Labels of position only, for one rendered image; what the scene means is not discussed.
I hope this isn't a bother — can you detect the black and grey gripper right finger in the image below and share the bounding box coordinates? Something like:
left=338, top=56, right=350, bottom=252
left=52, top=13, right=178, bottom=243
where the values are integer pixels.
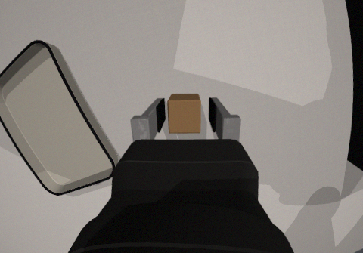
left=209, top=97, right=241, bottom=142

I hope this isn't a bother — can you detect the brown block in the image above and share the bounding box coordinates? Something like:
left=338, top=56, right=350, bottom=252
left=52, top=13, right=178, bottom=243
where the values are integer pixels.
left=167, top=94, right=201, bottom=134

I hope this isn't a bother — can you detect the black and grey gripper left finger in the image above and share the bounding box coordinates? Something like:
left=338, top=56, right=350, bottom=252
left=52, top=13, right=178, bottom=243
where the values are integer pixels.
left=130, top=98, right=166, bottom=142

